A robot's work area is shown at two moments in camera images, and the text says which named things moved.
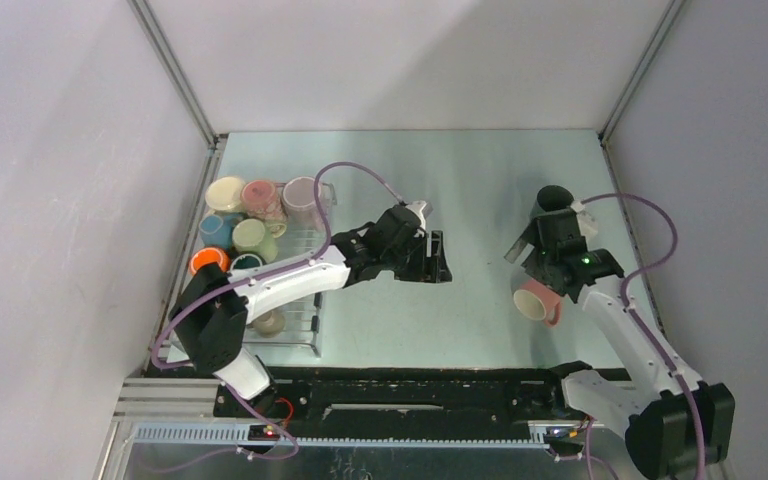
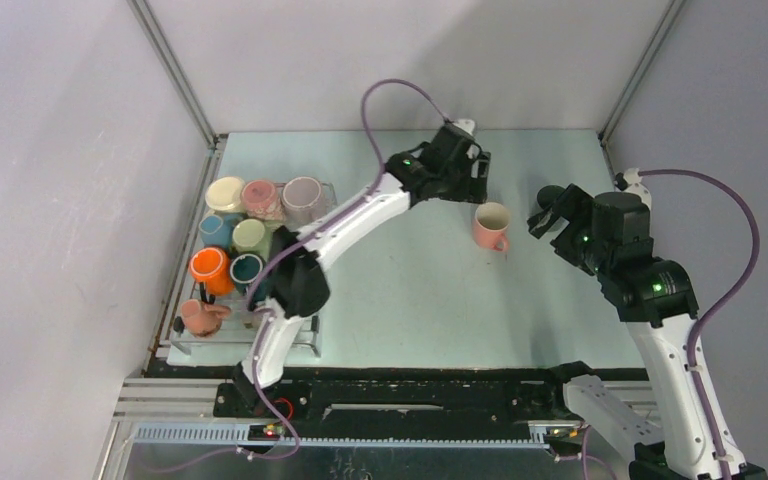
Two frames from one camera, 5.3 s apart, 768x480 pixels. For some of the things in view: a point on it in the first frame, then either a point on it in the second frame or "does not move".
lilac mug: (299, 204) does not move
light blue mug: (217, 230) does not move
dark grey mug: (551, 198) does not move
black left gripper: (434, 265) to (471, 188)
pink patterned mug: (260, 200) does not move
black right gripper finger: (519, 251) to (537, 224)
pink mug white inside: (538, 302) to (491, 221)
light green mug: (250, 236) does not move
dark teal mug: (247, 260) does not move
